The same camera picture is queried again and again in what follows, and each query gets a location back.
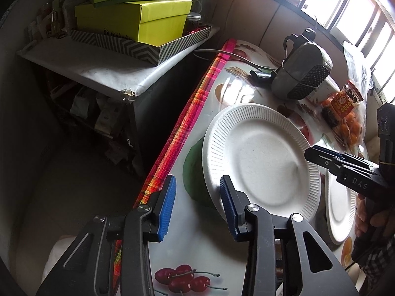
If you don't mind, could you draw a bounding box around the large white paper plate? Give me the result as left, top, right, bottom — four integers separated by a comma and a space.
202, 104, 321, 221

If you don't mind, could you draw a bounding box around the person's right hand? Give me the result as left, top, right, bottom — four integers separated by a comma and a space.
354, 194, 395, 238

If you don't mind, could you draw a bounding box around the white cloth bundle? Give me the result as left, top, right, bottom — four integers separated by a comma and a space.
41, 235, 76, 282

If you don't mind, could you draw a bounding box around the bag of oranges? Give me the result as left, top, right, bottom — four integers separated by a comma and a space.
321, 41, 374, 150

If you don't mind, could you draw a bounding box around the red label jar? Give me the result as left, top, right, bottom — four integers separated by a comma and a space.
330, 80, 363, 120

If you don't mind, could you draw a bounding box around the white paper cup bowl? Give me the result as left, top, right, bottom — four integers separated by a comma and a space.
306, 75, 340, 106

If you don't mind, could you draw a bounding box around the black white checkered sleeve right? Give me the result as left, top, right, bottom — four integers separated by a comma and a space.
357, 236, 394, 289

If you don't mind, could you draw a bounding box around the fruit print tablecloth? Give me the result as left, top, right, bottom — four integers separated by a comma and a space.
137, 39, 337, 295

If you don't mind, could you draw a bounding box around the black white chevron tray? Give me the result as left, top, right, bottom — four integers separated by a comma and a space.
71, 25, 212, 66

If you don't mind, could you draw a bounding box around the white side shelf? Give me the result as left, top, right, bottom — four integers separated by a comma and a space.
16, 37, 207, 102

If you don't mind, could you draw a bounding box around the lower yellow-green box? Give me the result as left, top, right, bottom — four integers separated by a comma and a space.
74, 0, 192, 46

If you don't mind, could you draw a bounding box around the black power cable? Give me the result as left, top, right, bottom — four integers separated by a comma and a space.
193, 48, 279, 74

